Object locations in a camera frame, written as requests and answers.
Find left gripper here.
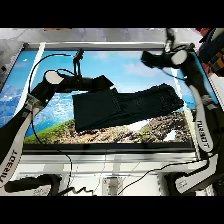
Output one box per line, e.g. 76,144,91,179
87,74,116,92

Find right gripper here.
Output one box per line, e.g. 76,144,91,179
140,50,162,70

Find black pants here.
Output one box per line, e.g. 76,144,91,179
71,83,185,133

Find heap of clothes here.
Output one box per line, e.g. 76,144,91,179
195,27,224,78

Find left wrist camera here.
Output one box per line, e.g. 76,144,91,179
72,48,85,78

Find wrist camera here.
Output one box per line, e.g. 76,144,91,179
72,48,85,78
164,28,177,52

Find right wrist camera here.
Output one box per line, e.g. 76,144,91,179
164,28,177,52

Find black cable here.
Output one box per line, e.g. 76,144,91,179
117,159,205,196
27,52,73,101
30,116,98,197

